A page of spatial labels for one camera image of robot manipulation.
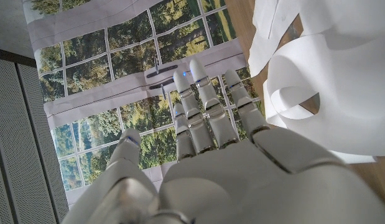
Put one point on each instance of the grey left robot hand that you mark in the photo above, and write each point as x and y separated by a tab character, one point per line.
242	186

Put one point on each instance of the white receipt paper strip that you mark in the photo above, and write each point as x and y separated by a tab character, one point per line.
341	77

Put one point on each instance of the printed forest window backdrop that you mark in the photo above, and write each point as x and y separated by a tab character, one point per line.
95	68

